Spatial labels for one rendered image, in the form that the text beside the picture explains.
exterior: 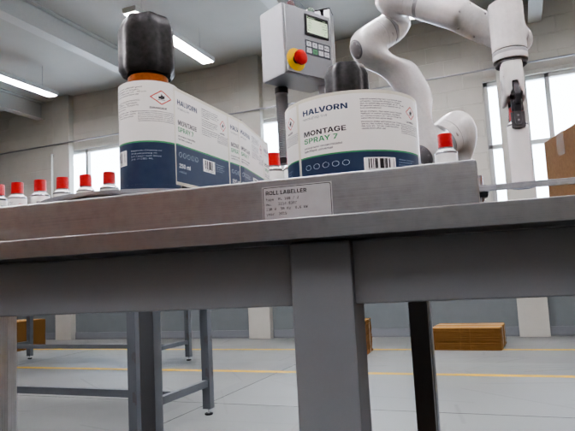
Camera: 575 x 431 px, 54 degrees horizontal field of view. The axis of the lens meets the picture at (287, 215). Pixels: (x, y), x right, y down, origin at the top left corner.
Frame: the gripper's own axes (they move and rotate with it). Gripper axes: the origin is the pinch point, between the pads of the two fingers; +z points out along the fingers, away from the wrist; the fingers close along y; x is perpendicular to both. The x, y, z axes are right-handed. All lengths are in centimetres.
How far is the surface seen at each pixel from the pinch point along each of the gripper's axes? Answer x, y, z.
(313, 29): -48, 8, -30
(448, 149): -17.0, 16.5, 8.0
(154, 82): -57, 78, 6
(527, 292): -12, 96, 38
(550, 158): 10.5, -22.2, 5.8
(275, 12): -57, 14, -33
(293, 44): -53, 14, -24
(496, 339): 14, -409, 100
